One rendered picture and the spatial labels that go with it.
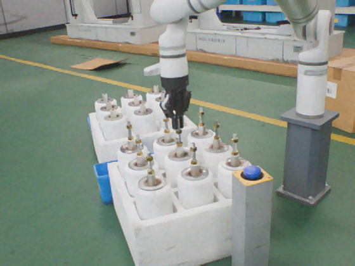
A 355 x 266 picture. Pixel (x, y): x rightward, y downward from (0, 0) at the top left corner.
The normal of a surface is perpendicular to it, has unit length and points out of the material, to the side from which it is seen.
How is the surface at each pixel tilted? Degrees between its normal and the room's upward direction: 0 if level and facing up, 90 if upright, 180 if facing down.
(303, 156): 90
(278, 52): 90
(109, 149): 90
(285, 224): 0
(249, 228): 90
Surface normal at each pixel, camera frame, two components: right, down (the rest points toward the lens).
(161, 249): 0.32, 0.35
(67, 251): -0.07, -0.92
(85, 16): -0.72, 0.32
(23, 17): 0.70, 0.23
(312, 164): -0.01, 0.39
